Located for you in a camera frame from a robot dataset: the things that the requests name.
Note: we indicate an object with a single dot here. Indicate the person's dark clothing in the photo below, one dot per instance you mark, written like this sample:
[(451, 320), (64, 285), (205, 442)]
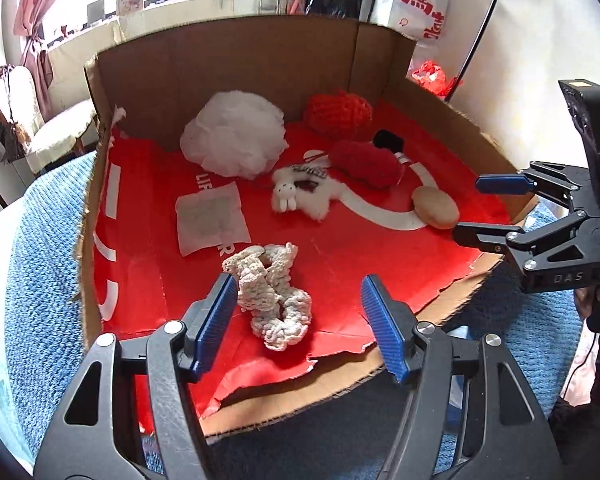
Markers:
[(595, 435)]

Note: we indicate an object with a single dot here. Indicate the chair with white cover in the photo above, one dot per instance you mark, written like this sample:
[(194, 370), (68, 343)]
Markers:
[(55, 130)]

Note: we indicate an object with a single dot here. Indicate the person's right hand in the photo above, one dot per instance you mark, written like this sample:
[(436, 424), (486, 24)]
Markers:
[(582, 305)]

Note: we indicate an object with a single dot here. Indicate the small grey frame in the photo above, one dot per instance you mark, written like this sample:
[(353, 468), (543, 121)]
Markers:
[(96, 10)]

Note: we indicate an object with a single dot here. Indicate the pink curtain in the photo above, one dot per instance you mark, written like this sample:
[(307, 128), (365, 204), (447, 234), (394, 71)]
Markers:
[(35, 0)]

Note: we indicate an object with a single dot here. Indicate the beige oval sponge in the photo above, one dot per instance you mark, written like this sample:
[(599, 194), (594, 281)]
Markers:
[(435, 207)]

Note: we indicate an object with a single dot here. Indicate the blue knitted blanket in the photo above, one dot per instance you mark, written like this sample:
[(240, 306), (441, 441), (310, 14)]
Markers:
[(50, 240)]

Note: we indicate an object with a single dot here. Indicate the red plastic bag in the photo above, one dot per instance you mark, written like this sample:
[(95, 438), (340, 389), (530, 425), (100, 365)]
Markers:
[(432, 77)]

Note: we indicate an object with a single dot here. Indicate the red knitted toy black tag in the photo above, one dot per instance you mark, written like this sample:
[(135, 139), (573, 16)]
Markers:
[(365, 164)]

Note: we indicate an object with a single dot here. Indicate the pink plastic bag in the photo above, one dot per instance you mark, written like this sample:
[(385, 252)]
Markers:
[(422, 50)]

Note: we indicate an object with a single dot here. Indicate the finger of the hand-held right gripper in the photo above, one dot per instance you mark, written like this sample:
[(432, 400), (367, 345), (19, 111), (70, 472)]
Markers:
[(485, 236), (502, 184)]

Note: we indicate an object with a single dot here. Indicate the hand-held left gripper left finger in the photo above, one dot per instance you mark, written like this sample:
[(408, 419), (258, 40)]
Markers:
[(215, 325)]

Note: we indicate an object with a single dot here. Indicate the black clothes rack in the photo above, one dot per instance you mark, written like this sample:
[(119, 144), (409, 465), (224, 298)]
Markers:
[(485, 25)]

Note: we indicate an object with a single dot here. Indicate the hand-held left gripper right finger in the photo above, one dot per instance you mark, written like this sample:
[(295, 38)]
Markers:
[(387, 330)]

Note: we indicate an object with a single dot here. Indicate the cream crocheted piece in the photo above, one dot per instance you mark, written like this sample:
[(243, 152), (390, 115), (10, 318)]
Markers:
[(272, 295)]

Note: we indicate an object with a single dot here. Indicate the white bunny plush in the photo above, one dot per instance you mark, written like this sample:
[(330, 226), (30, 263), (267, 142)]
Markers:
[(305, 195)]

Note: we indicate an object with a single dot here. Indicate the cardboard box with red lining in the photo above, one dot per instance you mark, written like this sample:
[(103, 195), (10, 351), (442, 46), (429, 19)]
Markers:
[(230, 60)]

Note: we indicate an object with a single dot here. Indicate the red knitted ball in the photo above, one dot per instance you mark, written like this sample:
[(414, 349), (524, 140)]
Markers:
[(337, 112)]

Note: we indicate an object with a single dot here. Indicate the white mesh bath pouf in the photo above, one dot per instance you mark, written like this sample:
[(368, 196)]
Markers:
[(235, 132)]

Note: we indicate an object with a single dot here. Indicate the hanging shoulder bags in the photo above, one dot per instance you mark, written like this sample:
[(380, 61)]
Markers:
[(5, 120)]

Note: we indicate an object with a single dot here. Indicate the white paper bag red print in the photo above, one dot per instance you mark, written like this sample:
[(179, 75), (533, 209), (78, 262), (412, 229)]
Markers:
[(410, 0)]

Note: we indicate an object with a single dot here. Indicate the cream cloth cover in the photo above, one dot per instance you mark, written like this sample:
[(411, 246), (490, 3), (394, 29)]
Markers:
[(80, 55)]

